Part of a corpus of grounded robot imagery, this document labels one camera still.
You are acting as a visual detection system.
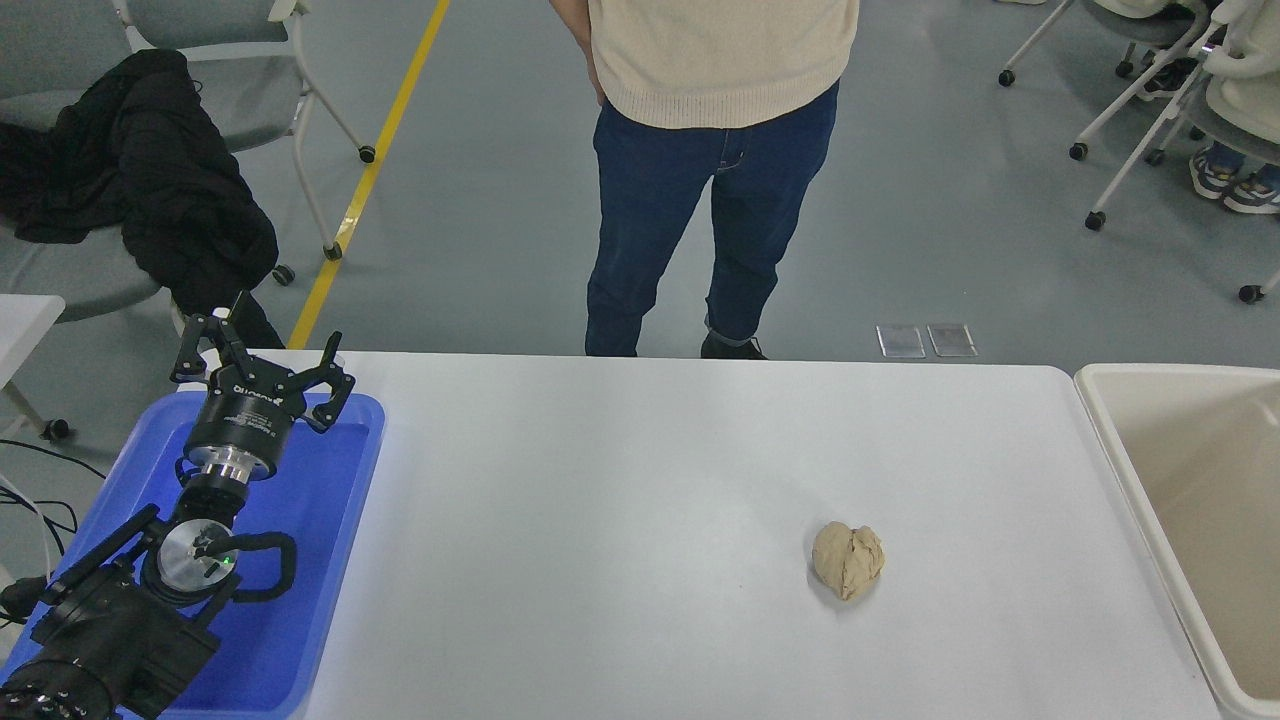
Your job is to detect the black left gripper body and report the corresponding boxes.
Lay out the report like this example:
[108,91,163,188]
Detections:
[184,366,303,467]

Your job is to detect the blue plastic tray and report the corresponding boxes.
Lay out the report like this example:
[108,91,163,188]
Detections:
[0,391,386,720]

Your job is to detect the black jacket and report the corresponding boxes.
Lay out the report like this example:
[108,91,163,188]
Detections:
[0,48,287,351]

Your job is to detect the small white side table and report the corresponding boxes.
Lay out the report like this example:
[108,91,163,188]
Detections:
[0,295,71,444]

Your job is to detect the standing person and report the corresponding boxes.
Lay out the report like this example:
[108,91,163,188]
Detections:
[549,0,861,360]

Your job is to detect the crumpled tan paper ball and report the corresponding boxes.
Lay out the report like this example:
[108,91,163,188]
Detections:
[812,521,887,603]

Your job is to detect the large pale plastic bin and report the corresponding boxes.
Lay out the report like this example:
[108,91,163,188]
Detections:
[1074,363,1280,720]

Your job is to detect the seated person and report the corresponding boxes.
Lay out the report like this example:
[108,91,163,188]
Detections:
[1189,0,1280,216]

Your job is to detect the grey chair with white frame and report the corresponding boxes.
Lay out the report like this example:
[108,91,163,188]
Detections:
[998,0,1218,88]
[110,0,378,263]
[1068,20,1280,233]
[0,0,298,353]

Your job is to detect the black floor cables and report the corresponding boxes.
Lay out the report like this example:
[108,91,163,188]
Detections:
[0,440,108,566]

